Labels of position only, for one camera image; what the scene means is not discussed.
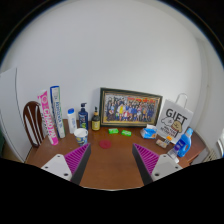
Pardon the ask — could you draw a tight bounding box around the printed paper cup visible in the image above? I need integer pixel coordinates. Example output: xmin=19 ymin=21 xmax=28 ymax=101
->
xmin=73 ymin=127 xmax=89 ymax=147

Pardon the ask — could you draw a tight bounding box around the white radiator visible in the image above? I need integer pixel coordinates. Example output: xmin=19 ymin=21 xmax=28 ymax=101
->
xmin=199 ymin=147 xmax=222 ymax=165

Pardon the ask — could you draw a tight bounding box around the dark blue pump bottle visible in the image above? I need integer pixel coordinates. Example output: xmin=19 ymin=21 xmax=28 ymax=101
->
xmin=77 ymin=102 xmax=90 ymax=131

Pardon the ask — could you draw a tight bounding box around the blue detergent bottle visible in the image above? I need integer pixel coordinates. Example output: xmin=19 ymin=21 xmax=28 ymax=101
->
xmin=173 ymin=127 xmax=195 ymax=159

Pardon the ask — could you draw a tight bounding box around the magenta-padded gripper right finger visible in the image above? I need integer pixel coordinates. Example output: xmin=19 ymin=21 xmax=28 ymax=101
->
xmin=131 ymin=143 xmax=184 ymax=186

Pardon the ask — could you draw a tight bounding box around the white flat board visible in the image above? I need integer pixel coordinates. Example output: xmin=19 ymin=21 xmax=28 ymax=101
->
xmin=0 ymin=67 xmax=32 ymax=162

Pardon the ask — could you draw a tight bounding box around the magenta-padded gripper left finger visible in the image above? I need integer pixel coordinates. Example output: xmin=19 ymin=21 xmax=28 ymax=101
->
xmin=40 ymin=142 xmax=92 ymax=186

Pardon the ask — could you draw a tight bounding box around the dark wooden chair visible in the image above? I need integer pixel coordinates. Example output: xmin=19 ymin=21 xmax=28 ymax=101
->
xmin=22 ymin=100 xmax=46 ymax=148

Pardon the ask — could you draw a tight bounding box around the white paper gift bag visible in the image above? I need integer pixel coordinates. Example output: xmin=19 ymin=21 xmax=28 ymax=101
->
xmin=155 ymin=92 xmax=194 ymax=145

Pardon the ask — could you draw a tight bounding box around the framed group picture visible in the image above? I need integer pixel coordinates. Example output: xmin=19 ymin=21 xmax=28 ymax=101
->
xmin=98 ymin=87 xmax=164 ymax=128

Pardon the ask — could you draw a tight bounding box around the flat round red coaster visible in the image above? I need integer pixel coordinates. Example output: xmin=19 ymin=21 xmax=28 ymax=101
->
xmin=98 ymin=139 xmax=113 ymax=150

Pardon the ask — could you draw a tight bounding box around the amber pump bottle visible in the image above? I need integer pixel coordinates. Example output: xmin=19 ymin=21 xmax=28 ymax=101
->
xmin=91 ymin=106 xmax=101 ymax=132

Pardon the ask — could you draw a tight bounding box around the small patterned snack pack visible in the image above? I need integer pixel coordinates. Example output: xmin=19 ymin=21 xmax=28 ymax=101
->
xmin=155 ymin=138 xmax=169 ymax=149

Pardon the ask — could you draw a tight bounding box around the white bottle with blue cap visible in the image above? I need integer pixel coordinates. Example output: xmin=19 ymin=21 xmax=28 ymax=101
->
xmin=67 ymin=107 xmax=78 ymax=135

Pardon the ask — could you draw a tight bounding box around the white green shuttlecock tube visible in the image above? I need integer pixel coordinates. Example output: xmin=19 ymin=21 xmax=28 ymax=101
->
xmin=49 ymin=85 xmax=66 ymax=139

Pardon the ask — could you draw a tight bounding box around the pink shuttlecock tube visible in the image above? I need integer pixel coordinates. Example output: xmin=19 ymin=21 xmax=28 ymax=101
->
xmin=36 ymin=89 xmax=60 ymax=146

